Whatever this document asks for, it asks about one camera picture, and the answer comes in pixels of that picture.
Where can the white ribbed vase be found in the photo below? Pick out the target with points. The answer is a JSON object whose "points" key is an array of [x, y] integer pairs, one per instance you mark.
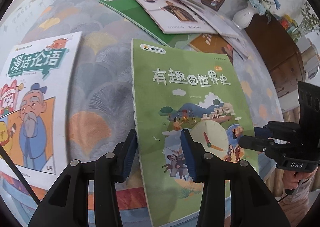
{"points": [[243, 17]]}

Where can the white book robed man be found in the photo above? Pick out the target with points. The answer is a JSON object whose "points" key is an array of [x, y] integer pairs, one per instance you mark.
{"points": [[175, 14]]}

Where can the colourful jars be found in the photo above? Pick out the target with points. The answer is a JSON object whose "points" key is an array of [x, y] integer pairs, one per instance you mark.
{"points": [[288, 23]]}

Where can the person's right hand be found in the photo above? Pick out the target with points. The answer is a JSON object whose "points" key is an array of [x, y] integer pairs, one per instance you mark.
{"points": [[287, 179]]}

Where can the white appliance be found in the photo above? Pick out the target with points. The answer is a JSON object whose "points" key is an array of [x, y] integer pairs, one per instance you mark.
{"points": [[310, 54]]}

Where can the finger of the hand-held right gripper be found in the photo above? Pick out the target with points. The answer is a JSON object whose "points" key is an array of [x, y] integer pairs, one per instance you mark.
{"points": [[261, 132], [255, 143]]}

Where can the brown book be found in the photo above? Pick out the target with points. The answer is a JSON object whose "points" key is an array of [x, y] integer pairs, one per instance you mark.
{"points": [[210, 44]]}

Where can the white cartoon book teal title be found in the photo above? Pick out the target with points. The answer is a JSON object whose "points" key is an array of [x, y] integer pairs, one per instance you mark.
{"points": [[37, 107]]}

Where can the light green clock book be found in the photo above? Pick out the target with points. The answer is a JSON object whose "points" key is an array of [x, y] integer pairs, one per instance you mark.
{"points": [[180, 107]]}

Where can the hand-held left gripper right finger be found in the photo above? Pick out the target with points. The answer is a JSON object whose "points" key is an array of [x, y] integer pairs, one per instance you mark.
{"points": [[188, 154]]}

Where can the person's right forearm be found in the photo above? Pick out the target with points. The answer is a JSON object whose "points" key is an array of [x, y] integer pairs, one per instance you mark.
{"points": [[297, 212]]}

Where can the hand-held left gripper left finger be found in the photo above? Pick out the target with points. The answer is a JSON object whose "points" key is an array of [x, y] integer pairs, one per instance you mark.
{"points": [[130, 152]]}

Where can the glass vase with dried sprigs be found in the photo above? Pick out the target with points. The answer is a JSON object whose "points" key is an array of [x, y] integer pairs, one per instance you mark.
{"points": [[306, 21]]}

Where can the brown wooden cabinet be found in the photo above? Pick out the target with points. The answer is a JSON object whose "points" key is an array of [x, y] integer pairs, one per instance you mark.
{"points": [[277, 49]]}

